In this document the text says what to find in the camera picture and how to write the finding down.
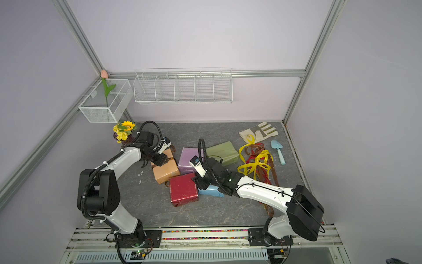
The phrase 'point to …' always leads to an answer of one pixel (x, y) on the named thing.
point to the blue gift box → (211, 191)
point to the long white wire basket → (183, 86)
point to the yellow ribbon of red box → (253, 142)
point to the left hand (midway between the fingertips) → (163, 159)
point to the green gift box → (226, 151)
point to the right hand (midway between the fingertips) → (196, 172)
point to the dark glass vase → (128, 141)
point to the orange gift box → (166, 171)
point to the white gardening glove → (259, 132)
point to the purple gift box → (184, 166)
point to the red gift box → (183, 190)
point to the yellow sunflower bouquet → (123, 130)
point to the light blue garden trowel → (275, 144)
